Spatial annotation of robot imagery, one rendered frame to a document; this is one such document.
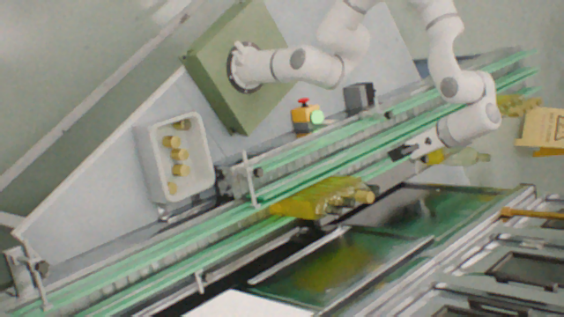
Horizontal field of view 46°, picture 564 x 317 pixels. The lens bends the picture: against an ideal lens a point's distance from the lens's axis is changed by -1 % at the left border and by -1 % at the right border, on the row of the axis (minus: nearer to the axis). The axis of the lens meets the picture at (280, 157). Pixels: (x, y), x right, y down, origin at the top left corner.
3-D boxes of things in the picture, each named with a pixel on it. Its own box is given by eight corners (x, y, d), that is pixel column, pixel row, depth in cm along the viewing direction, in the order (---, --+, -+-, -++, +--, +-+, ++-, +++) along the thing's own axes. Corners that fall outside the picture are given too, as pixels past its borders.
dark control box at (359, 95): (345, 108, 245) (363, 108, 239) (341, 87, 244) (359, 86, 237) (359, 103, 251) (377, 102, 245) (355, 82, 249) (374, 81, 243)
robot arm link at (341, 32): (332, -10, 174) (371, 11, 185) (282, 64, 183) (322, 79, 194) (351, 8, 168) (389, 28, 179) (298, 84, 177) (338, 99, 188)
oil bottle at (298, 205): (270, 214, 204) (322, 222, 189) (266, 196, 203) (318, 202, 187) (283, 208, 208) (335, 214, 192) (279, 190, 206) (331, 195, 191)
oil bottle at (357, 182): (308, 195, 215) (359, 201, 200) (305, 179, 214) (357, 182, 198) (320, 189, 219) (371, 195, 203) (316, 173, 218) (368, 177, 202)
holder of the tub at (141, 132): (155, 219, 191) (171, 222, 186) (131, 126, 185) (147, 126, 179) (202, 199, 202) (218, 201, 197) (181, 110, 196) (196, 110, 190)
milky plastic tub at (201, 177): (152, 202, 190) (168, 205, 183) (131, 126, 184) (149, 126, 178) (199, 182, 201) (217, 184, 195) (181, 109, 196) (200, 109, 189)
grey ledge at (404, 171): (300, 224, 227) (325, 227, 219) (295, 199, 225) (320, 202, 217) (451, 143, 288) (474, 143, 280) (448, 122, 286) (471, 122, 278)
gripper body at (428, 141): (446, 151, 156) (411, 165, 164) (469, 138, 162) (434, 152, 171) (433, 121, 156) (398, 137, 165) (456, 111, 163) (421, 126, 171)
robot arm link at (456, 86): (441, 33, 165) (475, 109, 159) (405, 32, 157) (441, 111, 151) (465, 14, 158) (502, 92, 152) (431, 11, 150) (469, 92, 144)
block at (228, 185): (218, 199, 199) (233, 201, 193) (211, 168, 196) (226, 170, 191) (227, 195, 201) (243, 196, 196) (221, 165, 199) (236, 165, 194)
